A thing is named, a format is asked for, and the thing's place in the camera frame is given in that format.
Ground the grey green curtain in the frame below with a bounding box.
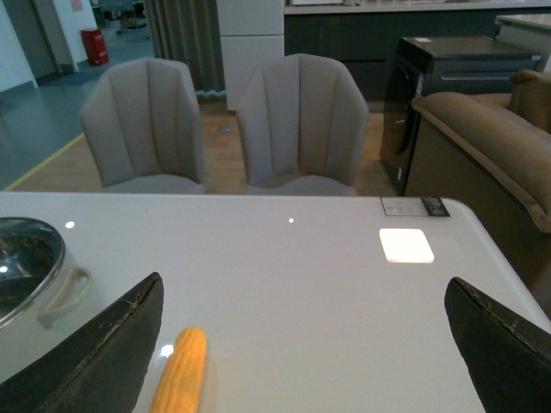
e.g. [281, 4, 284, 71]
[144, 0, 226, 92]

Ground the right beige upholstered chair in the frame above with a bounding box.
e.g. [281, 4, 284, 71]
[237, 53, 368, 197]

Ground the dark kitchen counter cabinet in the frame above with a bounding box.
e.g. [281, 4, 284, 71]
[284, 1, 550, 111]

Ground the yellow corn cob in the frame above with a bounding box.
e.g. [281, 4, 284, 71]
[149, 327, 207, 412]

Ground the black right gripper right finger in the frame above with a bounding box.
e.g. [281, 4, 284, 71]
[444, 277, 550, 412]

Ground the black washing machine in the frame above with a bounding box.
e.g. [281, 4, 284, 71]
[378, 35, 542, 197]

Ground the beige upholstered chair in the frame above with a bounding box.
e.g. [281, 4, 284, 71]
[80, 58, 207, 194]
[237, 53, 368, 197]

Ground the brown sofa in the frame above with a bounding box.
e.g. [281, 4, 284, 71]
[406, 70, 550, 307]

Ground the red fire extinguisher box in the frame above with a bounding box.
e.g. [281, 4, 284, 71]
[80, 28, 108, 65]

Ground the glass pot lid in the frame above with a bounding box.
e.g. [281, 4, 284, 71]
[1, 217, 65, 328]

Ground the black white table sticker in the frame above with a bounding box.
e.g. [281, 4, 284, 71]
[380, 196, 450, 218]

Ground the white electric cooking pot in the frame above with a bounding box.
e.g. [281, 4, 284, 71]
[0, 253, 99, 381]

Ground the white pillar cabinet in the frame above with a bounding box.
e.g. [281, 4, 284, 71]
[216, 0, 285, 111]

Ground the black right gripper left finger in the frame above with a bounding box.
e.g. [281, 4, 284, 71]
[1, 273, 164, 412]

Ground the left beige upholstered chair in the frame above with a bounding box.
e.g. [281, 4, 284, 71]
[80, 58, 207, 194]

